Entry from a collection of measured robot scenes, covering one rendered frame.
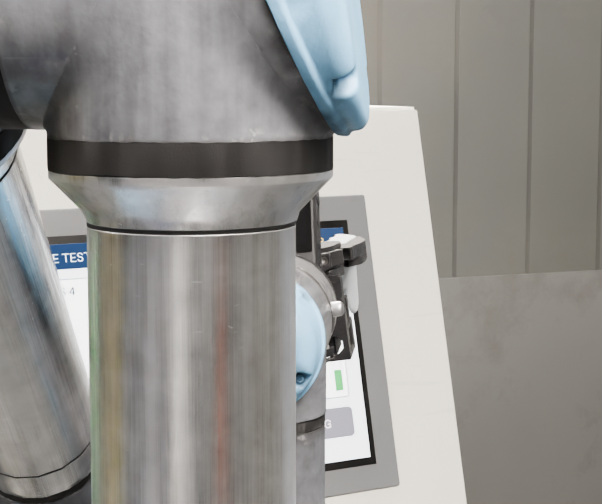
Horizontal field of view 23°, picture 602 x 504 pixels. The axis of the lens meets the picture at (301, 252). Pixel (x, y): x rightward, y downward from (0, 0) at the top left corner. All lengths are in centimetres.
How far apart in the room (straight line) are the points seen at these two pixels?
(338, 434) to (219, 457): 113
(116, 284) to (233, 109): 9
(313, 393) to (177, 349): 30
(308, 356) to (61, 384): 14
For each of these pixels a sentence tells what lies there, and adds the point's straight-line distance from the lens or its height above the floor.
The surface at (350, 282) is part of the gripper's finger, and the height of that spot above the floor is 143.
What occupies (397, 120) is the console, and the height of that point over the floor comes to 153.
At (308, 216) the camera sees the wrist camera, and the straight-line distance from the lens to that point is 100.
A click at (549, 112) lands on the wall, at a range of 364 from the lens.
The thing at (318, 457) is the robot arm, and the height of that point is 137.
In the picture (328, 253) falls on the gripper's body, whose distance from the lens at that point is 102.
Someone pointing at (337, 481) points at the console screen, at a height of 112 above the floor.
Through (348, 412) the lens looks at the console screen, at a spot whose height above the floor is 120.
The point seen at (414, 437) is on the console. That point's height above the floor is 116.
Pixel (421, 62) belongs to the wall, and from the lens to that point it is 349.
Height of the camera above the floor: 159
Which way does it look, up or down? 7 degrees down
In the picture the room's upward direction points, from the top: straight up
